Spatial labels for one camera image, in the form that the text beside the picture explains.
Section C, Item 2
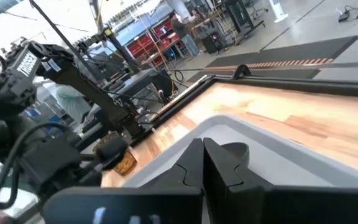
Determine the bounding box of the black clamp handle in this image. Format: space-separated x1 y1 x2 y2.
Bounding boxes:
231 64 252 80

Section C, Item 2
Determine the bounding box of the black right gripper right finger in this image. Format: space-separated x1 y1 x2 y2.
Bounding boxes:
203 137 358 224

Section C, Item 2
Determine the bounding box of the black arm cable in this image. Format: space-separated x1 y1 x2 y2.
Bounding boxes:
0 121 71 215

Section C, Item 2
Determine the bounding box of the black diagonal brace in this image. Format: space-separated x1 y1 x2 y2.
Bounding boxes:
28 0 108 85

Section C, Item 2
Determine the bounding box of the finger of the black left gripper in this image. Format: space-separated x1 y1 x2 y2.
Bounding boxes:
78 161 117 187
94 136 129 171

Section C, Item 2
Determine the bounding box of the person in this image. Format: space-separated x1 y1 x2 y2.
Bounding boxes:
168 11 200 57

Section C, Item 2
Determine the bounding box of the white tower fan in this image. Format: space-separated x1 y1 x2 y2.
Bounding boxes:
268 0 289 23

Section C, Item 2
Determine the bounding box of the black power adapter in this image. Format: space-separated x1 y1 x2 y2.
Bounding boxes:
337 9 351 22

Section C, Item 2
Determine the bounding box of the grey plastic tray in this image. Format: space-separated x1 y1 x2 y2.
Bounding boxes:
121 114 358 189

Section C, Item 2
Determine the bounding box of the black floor mat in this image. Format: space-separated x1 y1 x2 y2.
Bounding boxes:
206 34 358 69

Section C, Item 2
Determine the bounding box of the red tool cabinet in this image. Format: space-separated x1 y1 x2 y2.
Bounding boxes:
126 18 180 68

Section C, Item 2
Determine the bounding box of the black computer tower pink light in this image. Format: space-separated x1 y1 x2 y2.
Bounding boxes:
200 30 222 54

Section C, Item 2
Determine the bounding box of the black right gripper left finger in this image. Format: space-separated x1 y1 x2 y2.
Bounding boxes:
42 138 205 224

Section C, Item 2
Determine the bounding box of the black metal cart frame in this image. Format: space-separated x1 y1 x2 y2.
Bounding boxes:
224 0 265 37

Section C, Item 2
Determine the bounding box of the black table edge rail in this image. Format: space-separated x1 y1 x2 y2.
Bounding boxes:
129 73 358 147

